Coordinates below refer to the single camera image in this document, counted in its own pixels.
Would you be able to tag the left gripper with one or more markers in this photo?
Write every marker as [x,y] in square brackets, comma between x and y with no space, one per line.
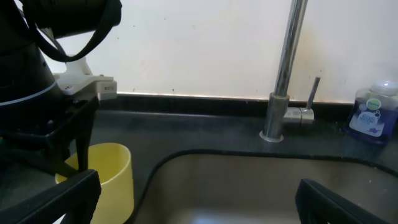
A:
[34,121]

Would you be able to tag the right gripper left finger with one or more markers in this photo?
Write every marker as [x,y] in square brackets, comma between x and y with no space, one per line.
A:
[62,202]

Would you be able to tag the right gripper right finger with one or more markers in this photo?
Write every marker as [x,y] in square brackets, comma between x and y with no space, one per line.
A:
[323,205]

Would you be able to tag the yellow cup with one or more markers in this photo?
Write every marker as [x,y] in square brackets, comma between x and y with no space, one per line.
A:
[115,186]

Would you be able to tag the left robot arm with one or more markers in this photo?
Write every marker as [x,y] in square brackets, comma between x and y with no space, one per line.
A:
[21,62]

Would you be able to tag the steel sink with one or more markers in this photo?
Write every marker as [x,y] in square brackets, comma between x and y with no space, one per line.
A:
[233,186]

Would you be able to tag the blue soap bottle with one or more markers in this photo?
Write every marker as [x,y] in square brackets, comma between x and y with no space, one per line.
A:
[371,118]

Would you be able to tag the steel tap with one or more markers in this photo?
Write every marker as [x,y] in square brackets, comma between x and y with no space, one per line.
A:
[286,62]

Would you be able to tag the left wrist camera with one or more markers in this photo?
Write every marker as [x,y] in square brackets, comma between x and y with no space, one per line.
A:
[84,82]

